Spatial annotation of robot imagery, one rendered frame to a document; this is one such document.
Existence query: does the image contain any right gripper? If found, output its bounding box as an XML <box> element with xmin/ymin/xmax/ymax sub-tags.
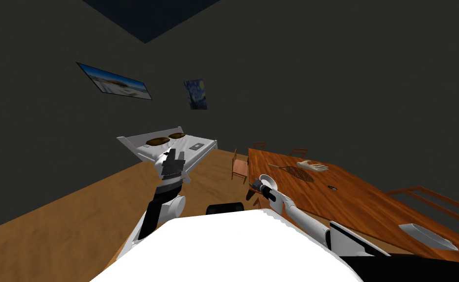
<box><xmin>251</xmin><ymin>178</ymin><xmax>270</xmax><ymax>194</ymax></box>

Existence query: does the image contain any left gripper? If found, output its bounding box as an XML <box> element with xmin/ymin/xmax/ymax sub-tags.
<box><xmin>161</xmin><ymin>148</ymin><xmax>187</xmax><ymax>178</ymax></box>

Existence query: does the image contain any small white plate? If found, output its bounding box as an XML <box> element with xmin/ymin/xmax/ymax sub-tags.
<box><xmin>259</xmin><ymin>174</ymin><xmax>278</xmax><ymax>192</ymax></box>

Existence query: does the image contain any white bed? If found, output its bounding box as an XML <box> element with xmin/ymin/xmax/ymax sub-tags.
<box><xmin>116</xmin><ymin>125</ymin><xmax>218</xmax><ymax>176</ymax></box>

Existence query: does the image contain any brown racket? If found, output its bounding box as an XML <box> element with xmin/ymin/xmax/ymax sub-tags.
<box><xmin>267</xmin><ymin>163</ymin><xmax>315</xmax><ymax>184</ymax></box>

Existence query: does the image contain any beige hand sculpture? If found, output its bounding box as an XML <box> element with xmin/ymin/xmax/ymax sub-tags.
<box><xmin>296</xmin><ymin>159</ymin><xmax>330</xmax><ymax>173</ymax></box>

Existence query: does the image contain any blue starry night painting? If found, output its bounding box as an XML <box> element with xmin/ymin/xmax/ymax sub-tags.
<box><xmin>183</xmin><ymin>78</ymin><xmax>208</xmax><ymax>111</ymax></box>

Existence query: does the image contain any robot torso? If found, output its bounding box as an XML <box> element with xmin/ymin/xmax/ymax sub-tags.
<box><xmin>90</xmin><ymin>201</ymin><xmax>364</xmax><ymax>282</ymax></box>

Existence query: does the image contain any beach landscape picture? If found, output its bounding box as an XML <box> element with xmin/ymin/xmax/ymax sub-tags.
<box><xmin>75</xmin><ymin>61</ymin><xmax>153</xmax><ymax>101</ymax></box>

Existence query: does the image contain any brown wooden table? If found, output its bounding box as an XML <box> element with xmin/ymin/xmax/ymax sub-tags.
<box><xmin>247</xmin><ymin>147</ymin><xmax>459</xmax><ymax>267</ymax></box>

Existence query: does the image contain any white oval bowl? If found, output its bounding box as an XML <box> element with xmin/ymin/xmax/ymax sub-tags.
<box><xmin>398</xmin><ymin>223</ymin><xmax>459</xmax><ymax>252</ymax></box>

